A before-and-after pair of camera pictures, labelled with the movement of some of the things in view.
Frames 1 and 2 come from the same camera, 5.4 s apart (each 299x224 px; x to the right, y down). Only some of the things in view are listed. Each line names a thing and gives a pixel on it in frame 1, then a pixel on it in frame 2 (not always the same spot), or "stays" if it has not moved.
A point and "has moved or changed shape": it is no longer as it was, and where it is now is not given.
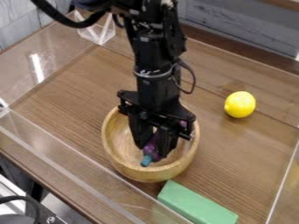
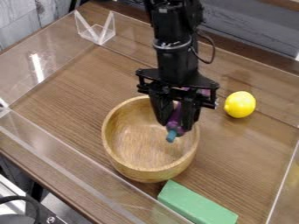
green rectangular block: [194, 207] stays
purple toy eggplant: [149, 152] has moved or changed shape
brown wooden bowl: [125, 154] stays
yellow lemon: [239, 104] stays
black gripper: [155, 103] → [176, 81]
